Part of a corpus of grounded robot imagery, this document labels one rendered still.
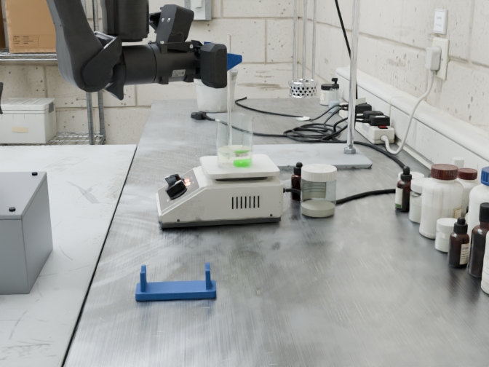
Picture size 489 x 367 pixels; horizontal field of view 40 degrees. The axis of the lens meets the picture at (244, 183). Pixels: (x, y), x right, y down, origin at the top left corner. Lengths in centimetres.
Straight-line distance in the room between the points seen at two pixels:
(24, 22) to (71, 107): 59
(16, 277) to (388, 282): 47
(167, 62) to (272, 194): 27
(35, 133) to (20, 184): 236
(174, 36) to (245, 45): 251
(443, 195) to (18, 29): 246
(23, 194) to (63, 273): 12
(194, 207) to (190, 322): 32
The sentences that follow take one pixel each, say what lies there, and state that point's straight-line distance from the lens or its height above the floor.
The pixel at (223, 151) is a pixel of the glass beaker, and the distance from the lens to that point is 108.
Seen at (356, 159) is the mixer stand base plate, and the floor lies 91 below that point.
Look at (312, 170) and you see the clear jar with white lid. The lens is 111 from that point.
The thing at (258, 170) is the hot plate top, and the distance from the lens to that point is 108.
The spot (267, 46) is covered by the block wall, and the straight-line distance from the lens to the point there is 352.
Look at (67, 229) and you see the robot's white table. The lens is 111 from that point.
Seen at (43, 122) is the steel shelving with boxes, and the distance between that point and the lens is 329.
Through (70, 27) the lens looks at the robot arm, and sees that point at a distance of 94.
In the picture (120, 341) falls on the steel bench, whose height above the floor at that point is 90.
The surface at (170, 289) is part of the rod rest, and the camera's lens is 85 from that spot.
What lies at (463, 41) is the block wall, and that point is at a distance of 144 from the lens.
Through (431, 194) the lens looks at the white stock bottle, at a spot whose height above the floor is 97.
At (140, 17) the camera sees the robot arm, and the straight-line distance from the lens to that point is 97.
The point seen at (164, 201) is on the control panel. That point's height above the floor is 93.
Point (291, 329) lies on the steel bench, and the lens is 77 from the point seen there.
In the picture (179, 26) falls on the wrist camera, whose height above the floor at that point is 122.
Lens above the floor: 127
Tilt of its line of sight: 16 degrees down
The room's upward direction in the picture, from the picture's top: straight up
